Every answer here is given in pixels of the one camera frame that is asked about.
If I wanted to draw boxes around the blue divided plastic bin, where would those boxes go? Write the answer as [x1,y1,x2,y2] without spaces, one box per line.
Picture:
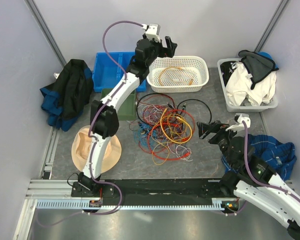
[92,51,135,93]

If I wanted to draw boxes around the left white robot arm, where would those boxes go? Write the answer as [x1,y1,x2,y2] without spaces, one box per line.
[79,36,178,197]

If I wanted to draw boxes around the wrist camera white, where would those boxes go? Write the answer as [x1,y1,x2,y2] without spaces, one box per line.
[141,23,161,43]
[226,113,251,132]

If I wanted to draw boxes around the grey slotted cable duct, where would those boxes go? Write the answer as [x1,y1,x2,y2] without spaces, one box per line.
[36,198,225,211]

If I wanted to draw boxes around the beige bucket hat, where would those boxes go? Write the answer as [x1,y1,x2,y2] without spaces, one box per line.
[71,125,122,174]

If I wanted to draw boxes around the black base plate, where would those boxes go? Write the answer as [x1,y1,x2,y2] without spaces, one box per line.
[71,178,235,198]

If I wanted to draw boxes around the yellow ethernet cable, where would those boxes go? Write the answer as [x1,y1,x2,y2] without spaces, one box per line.
[158,66,195,87]
[159,107,193,145]

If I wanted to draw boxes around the grey laundry bin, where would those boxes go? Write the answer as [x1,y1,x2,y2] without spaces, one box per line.
[217,58,278,113]

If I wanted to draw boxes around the tangled thin wire pile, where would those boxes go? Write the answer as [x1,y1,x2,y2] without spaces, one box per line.
[128,92,196,165]

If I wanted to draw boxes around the blue plaid shirt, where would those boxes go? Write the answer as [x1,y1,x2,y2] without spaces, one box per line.
[220,134,297,186]

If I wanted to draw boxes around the green plastic tray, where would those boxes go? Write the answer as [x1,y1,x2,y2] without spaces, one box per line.
[99,87,137,121]

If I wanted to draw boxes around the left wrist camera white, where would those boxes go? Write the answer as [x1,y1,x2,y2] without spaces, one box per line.
[141,23,161,43]

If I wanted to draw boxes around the black and blue jacket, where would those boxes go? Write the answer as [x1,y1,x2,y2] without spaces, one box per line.
[40,58,94,132]

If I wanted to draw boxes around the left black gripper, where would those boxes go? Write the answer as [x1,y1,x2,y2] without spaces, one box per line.
[146,36,178,68]

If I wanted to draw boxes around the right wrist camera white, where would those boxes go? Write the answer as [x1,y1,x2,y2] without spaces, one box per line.
[226,113,251,132]

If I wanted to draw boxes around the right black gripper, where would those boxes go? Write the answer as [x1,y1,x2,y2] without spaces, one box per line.
[196,119,241,168]

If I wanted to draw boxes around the white perforated plastic basket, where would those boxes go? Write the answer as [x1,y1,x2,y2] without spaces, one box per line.
[146,55,209,93]

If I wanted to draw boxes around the black cable loop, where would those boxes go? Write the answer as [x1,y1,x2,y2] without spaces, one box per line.
[177,98,213,123]

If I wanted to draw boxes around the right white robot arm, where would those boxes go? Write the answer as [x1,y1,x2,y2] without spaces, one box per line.
[196,117,300,240]

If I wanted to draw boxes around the dark grey cloth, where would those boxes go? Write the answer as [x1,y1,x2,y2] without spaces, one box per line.
[238,50,279,90]

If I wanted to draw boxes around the white cloth in bin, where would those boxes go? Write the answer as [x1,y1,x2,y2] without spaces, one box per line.
[225,62,277,107]

